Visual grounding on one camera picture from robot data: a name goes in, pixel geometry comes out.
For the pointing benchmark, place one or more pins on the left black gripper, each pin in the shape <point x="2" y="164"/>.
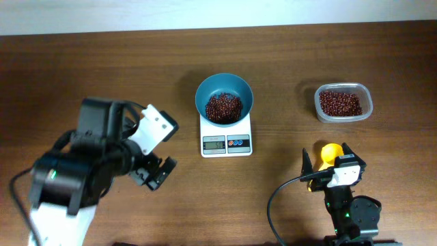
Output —
<point x="150" y="171"/>

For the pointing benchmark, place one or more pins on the yellow measuring scoop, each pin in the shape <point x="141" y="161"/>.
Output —
<point x="325" y="163"/>

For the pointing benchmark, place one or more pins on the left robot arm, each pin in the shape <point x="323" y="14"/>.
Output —
<point x="63" y="200"/>

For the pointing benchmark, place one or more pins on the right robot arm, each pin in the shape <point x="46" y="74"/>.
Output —
<point x="355" y="218"/>

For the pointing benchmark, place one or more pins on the white digital kitchen scale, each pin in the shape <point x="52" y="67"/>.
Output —
<point x="231" y="140"/>

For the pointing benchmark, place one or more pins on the red beans in bowl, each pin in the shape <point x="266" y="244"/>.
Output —
<point x="224" y="108"/>

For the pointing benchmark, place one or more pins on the teal blue bowl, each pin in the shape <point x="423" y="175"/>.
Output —
<point x="228" y="83"/>

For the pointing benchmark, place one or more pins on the clear plastic container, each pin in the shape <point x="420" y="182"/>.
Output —
<point x="354" y="88"/>

